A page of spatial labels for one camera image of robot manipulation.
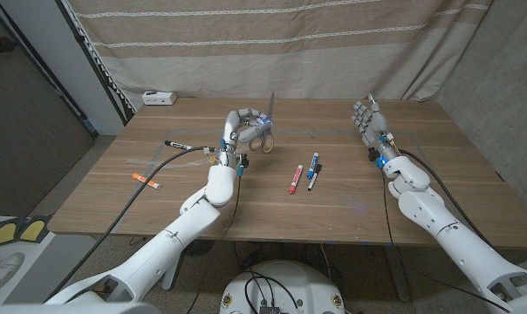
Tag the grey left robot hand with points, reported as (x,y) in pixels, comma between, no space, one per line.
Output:
(230,131)

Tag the beige striped curtain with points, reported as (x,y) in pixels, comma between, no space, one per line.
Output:
(268,52)

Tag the black metal frame bar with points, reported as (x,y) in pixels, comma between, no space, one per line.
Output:
(92,65)

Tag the white sneaker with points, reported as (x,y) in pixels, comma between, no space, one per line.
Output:
(2,272)

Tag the black ribbed round object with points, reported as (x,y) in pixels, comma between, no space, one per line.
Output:
(201,247)

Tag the red marker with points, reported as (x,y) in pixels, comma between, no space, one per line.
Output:
(296,179)

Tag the orange marker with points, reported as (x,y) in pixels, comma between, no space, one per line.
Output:
(146,181)

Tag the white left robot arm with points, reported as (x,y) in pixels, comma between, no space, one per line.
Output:
(159,257)

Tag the white table leg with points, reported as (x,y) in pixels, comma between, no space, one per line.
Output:
(171,277)

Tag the blue marker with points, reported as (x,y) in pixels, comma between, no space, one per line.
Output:
(312,165)

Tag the grey table leg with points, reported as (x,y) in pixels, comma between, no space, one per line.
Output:
(396,275)

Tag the white power strip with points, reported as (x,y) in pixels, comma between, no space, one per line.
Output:
(159,98)

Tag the black marker with white label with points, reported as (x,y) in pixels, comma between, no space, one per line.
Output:
(178,145)

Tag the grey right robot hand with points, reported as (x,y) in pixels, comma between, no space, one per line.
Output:
(372,124)

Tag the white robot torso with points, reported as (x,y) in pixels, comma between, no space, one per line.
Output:
(289,279)

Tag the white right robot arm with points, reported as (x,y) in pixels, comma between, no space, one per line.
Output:
(464,248)

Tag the white floor platform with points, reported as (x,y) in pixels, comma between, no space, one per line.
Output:
(49,261)

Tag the thin white black-capped marker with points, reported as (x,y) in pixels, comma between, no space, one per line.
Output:
(313,179)

